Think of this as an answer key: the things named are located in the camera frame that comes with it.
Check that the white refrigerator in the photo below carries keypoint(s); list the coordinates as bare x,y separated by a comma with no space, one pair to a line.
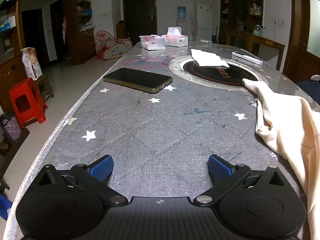
203,17

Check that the wooden desk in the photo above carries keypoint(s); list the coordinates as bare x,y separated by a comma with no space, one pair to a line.
262,42

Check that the black smartphone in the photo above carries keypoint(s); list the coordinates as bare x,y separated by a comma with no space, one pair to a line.
135,78

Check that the white long box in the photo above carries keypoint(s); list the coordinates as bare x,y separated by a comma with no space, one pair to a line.
246,57

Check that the cream garment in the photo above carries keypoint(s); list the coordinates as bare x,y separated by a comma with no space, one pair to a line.
287,120

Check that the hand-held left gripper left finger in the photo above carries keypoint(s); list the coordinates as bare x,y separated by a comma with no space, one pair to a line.
101,167

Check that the white tissue box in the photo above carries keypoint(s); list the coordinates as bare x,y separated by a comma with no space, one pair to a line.
152,42
175,38

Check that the wooden door with glass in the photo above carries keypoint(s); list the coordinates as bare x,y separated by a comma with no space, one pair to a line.
297,42

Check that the white tissue paper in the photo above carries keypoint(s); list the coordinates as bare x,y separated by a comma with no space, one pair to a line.
207,58

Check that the glass kettle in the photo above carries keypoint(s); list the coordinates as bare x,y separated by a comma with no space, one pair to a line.
257,30

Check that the low wooden stool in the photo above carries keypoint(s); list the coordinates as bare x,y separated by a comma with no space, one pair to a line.
46,85

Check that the dark wooden door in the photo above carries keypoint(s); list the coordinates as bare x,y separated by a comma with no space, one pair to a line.
138,12

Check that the round black induction cooker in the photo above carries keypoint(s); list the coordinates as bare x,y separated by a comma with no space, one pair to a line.
215,76

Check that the wooden display cabinet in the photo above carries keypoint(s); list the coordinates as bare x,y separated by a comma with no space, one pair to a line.
10,72

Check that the white water dispenser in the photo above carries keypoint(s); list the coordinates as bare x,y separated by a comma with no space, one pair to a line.
183,27

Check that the red plastic stool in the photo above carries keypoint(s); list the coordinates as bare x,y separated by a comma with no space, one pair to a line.
27,90

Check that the dark wooden shelf cabinet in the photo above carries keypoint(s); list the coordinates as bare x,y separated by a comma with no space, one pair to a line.
240,5

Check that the blue water bottle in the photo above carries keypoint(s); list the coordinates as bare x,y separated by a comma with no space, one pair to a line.
182,12

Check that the patterned waste bin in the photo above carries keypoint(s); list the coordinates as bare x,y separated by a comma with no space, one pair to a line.
11,127

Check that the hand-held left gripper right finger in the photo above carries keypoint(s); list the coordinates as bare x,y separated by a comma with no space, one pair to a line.
220,167

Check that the printed paper bag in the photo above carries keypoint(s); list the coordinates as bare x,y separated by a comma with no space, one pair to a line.
31,65

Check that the dark blue jacket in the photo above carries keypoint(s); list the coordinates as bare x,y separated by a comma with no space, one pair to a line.
308,90

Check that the small flat packet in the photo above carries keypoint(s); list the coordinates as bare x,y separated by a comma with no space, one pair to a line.
205,41

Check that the grey star-print tablecloth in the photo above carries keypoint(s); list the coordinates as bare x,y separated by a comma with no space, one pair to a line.
150,125

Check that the wooden arch shelf cabinet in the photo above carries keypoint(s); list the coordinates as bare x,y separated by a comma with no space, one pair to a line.
72,17

